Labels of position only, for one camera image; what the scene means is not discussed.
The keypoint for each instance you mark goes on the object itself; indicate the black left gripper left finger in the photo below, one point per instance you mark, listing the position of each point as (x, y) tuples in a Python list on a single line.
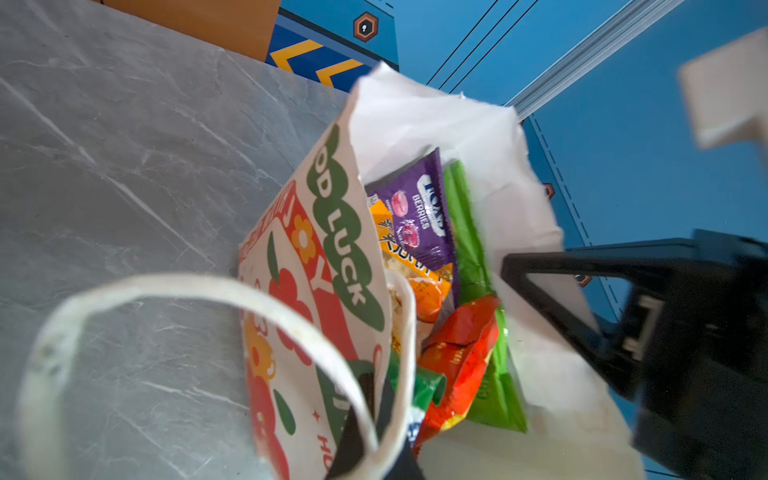
[(350, 450)]

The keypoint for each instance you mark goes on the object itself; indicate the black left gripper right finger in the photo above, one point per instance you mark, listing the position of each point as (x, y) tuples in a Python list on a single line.
[(405, 467)]

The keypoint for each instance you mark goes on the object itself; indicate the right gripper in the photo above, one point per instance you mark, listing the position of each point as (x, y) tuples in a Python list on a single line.
[(692, 334)]

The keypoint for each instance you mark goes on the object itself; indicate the red yellow snack packet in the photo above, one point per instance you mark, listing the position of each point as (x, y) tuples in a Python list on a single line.
[(463, 345)]

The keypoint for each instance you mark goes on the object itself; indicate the white paper bag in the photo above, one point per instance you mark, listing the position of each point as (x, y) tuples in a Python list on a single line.
[(312, 279)]

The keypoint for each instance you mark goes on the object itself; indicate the yellow orange snack packet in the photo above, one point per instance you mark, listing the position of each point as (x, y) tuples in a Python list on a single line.
[(431, 288)]

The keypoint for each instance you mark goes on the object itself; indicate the purple snack packet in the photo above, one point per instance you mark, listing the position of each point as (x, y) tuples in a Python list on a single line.
[(416, 198)]

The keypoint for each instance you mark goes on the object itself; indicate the green white snack packet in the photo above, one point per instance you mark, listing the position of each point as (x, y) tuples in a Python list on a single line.
[(426, 415)]

